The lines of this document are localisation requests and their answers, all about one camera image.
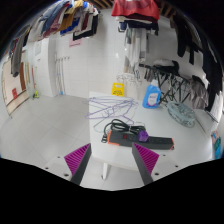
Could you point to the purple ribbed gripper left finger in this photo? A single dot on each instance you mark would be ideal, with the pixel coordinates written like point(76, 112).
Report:
point(77, 162)

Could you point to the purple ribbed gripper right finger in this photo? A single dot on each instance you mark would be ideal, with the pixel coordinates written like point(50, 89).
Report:
point(146, 160)

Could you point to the purple charger plug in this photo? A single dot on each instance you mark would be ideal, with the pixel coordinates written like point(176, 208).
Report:
point(143, 136)

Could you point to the black orange power strip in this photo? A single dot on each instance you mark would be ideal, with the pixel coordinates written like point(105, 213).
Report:
point(127, 139)

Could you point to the white table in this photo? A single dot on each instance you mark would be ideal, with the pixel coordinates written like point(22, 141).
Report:
point(191, 145)

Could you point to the blue detergent bottle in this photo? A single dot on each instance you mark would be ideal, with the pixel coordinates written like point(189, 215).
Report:
point(152, 95)

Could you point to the blue packet at table edge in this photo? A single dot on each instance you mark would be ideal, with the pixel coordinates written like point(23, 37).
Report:
point(216, 143)

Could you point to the green yellow broom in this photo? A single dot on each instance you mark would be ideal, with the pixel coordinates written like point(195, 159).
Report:
point(35, 95)

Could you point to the yellow wet floor sign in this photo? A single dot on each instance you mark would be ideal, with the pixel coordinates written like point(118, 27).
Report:
point(118, 89)

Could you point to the black clothes drying rack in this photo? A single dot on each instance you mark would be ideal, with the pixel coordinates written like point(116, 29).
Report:
point(174, 86)

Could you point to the wooden door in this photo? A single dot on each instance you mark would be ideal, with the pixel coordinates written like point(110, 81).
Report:
point(14, 89)

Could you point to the white hanging towel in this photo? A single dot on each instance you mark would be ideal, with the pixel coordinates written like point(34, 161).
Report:
point(135, 47)

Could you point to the black hanging clothes right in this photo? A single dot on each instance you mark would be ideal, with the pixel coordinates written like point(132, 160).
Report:
point(191, 39)

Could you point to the colourful hanging clothes row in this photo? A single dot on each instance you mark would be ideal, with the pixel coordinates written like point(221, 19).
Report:
point(77, 17)

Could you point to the red hanging garment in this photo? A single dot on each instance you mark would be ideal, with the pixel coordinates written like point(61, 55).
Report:
point(136, 9)

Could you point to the grey round wire basket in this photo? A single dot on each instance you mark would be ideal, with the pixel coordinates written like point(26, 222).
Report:
point(181, 113)

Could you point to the white mop handles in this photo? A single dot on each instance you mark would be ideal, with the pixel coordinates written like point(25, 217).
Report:
point(60, 78)

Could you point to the pink paper wall notice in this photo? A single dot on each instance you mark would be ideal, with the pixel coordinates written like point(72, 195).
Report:
point(74, 43)

